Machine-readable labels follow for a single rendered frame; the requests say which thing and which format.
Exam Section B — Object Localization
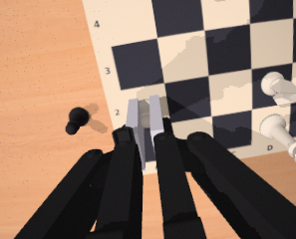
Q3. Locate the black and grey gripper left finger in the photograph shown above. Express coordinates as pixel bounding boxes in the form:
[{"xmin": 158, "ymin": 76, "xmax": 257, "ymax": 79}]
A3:
[{"xmin": 14, "ymin": 98, "xmax": 146, "ymax": 239}]

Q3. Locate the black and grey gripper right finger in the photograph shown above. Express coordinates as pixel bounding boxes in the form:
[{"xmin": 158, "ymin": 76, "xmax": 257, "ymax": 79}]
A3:
[{"xmin": 149, "ymin": 95, "xmax": 296, "ymax": 239}]

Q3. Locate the black and cream chessboard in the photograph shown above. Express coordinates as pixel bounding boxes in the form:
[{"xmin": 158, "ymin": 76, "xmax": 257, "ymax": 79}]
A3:
[{"xmin": 83, "ymin": 0, "xmax": 296, "ymax": 159}]

